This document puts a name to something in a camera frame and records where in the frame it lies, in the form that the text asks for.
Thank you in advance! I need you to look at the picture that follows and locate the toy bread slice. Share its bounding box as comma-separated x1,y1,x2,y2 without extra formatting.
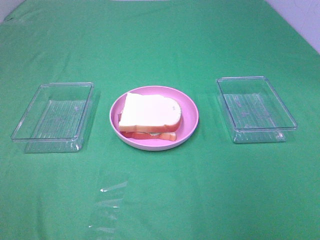
119,92,182,133
120,131,177,142

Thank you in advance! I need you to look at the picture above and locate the clear right plastic tray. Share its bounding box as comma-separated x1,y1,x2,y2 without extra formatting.
216,76,298,144

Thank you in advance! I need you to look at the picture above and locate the clear tape patch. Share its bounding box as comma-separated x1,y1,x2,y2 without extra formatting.
88,170,129,235

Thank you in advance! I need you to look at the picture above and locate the clear left plastic tray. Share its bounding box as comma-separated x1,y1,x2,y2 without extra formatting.
11,82,95,153

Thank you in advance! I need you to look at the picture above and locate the clear plastic tray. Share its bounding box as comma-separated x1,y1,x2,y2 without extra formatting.
11,82,95,153
216,76,298,144

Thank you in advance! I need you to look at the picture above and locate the green toy lettuce leaf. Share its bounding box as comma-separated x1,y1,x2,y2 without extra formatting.
147,132,162,136

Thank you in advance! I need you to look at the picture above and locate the green tablecloth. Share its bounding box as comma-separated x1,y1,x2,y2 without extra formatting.
0,0,320,240

